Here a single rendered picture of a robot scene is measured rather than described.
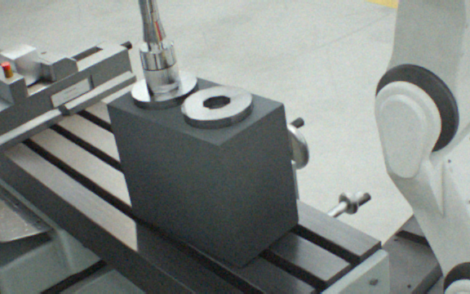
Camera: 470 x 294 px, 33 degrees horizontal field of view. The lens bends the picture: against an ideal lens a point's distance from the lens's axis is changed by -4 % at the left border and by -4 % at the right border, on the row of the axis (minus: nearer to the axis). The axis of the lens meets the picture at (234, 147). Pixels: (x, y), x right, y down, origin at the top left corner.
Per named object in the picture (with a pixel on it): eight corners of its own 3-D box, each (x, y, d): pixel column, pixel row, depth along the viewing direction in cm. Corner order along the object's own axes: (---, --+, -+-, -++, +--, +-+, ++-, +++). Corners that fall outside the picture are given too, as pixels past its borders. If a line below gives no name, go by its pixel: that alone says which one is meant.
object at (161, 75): (186, 86, 107) (179, 51, 105) (153, 97, 106) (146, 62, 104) (174, 74, 111) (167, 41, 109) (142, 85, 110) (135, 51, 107)
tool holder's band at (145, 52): (179, 51, 105) (179, 45, 104) (146, 62, 104) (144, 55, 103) (167, 41, 109) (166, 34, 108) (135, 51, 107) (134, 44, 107)
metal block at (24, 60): (29, 70, 153) (21, 42, 150) (44, 77, 149) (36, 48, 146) (6, 81, 151) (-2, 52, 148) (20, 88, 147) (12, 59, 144)
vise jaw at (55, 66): (47, 57, 159) (42, 40, 157) (79, 71, 151) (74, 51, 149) (22, 69, 156) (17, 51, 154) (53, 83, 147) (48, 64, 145)
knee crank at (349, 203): (359, 195, 193) (357, 174, 190) (378, 204, 189) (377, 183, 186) (294, 240, 182) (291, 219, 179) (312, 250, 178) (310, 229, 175)
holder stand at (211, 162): (191, 176, 126) (167, 59, 116) (300, 222, 112) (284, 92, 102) (132, 216, 119) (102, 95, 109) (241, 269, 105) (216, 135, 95)
